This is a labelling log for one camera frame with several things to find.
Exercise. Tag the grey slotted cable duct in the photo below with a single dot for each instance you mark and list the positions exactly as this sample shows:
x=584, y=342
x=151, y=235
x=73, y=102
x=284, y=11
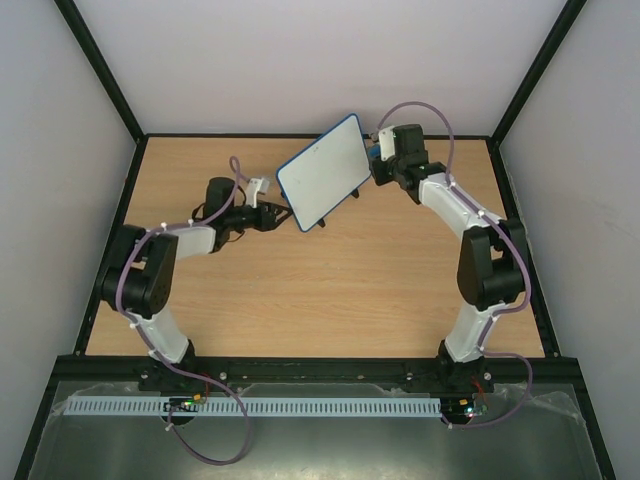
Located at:
x=254, y=406

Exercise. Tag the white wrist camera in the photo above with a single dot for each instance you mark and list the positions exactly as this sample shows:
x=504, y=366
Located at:
x=386, y=142
x=255, y=187

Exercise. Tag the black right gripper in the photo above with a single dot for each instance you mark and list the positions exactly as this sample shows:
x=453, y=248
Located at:
x=379, y=167

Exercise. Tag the blue framed whiteboard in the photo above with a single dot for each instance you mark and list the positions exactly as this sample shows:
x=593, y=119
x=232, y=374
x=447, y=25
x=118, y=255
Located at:
x=322, y=175

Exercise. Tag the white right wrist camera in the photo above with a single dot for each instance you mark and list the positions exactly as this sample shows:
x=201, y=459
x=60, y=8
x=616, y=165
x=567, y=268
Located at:
x=386, y=142

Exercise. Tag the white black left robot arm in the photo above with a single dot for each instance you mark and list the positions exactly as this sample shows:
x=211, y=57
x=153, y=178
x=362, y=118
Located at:
x=137, y=275

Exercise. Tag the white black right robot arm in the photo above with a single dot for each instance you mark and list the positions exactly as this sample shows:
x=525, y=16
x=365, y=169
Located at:
x=492, y=267

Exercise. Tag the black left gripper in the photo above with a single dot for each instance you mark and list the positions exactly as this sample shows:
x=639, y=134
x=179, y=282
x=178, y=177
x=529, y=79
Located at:
x=267, y=223

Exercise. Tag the black cage frame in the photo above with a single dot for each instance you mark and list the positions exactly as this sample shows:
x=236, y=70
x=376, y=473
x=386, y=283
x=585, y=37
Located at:
x=80, y=367

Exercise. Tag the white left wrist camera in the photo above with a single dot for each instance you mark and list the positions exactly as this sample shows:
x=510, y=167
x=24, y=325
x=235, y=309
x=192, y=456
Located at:
x=255, y=187

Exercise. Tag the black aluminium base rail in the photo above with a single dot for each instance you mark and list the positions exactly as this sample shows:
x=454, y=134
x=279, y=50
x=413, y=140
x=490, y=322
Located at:
x=418, y=375

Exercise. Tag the blue whiteboard eraser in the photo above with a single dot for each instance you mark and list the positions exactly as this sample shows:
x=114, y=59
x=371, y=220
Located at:
x=374, y=152

